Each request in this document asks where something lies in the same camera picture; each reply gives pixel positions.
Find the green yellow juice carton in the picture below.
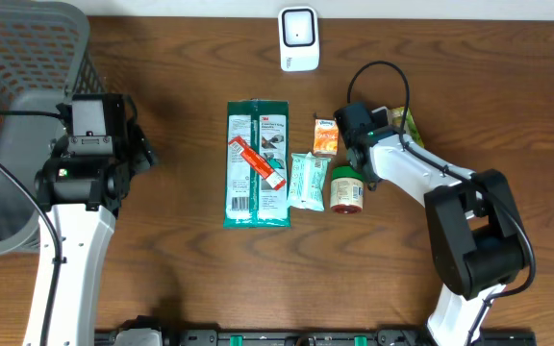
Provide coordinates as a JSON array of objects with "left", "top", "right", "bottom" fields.
[{"left": 388, "top": 107, "right": 424, "bottom": 148}]

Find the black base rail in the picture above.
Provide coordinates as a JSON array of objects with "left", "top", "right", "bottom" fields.
[{"left": 93, "top": 328, "right": 538, "bottom": 346}]

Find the green 3M package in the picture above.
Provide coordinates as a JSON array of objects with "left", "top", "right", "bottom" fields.
[{"left": 223, "top": 99, "right": 290, "bottom": 228}]

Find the white barcode scanner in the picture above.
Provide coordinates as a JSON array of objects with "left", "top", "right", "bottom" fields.
[{"left": 278, "top": 6, "right": 320, "bottom": 72}]

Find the mint green wipes pack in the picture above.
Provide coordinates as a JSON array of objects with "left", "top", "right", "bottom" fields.
[{"left": 288, "top": 153, "right": 331, "bottom": 211}]

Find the white jar green lid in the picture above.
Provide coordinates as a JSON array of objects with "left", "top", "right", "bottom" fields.
[{"left": 330, "top": 166, "right": 365, "bottom": 214}]

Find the small orange box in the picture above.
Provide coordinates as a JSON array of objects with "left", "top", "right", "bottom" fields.
[{"left": 313, "top": 119, "right": 339, "bottom": 156}]

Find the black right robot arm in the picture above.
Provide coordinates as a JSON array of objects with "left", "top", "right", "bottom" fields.
[{"left": 342, "top": 127, "right": 536, "bottom": 345}]

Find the dark grey plastic mesh basket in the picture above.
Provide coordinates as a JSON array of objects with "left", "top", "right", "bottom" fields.
[{"left": 0, "top": 1, "right": 105, "bottom": 255}]

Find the red sachet packet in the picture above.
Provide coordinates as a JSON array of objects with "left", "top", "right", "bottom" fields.
[{"left": 228, "top": 136, "right": 286, "bottom": 190}]

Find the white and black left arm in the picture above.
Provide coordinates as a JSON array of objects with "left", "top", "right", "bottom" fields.
[{"left": 23, "top": 121, "right": 157, "bottom": 345}]

